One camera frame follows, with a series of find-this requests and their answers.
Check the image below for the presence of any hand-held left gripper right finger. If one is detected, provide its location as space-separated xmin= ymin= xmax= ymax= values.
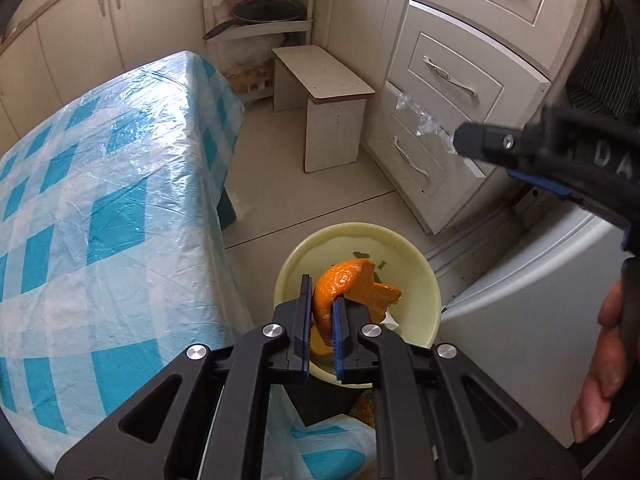
xmin=332 ymin=296 xmax=583 ymax=480

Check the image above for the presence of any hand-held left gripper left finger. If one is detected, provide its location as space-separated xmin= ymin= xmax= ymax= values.
xmin=54 ymin=274 xmax=313 ymax=480

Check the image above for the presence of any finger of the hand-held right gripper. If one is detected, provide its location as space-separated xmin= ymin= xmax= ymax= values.
xmin=506 ymin=168 xmax=574 ymax=199
xmin=452 ymin=121 xmax=533 ymax=167

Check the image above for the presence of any large curled orange peel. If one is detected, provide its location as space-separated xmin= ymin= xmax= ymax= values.
xmin=311 ymin=258 xmax=403 ymax=358

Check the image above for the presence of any pale yellow bin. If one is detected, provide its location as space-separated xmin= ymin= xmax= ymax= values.
xmin=274 ymin=222 xmax=442 ymax=388

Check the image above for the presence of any person's right hand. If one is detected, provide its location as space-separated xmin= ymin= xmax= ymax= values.
xmin=570 ymin=280 xmax=626 ymax=445

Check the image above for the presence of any clear plastic scrap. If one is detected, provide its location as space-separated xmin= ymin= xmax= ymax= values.
xmin=395 ymin=92 xmax=463 ymax=156

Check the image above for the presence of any orange peel with white pith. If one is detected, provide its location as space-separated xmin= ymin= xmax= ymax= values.
xmin=350 ymin=389 xmax=377 ymax=428

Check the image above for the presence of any white drawer cabinet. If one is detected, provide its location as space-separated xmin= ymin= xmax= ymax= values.
xmin=364 ymin=0 xmax=598 ymax=236

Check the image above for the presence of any white appliance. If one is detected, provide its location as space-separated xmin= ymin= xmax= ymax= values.
xmin=440 ymin=197 xmax=640 ymax=453

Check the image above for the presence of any small white stool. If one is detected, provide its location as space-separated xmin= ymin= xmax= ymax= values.
xmin=271 ymin=45 xmax=376 ymax=174

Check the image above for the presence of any blue checked plastic tablecloth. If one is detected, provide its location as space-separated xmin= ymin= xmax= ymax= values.
xmin=0 ymin=50 xmax=377 ymax=480

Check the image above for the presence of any white open shelf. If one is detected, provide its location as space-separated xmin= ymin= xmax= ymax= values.
xmin=201 ymin=0 xmax=317 ymax=106

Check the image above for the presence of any black frying pan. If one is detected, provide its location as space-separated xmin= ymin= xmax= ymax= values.
xmin=202 ymin=0 xmax=308 ymax=41

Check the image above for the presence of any cream cabinet with doors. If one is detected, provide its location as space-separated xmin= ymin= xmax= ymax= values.
xmin=0 ymin=0 xmax=211 ymax=133

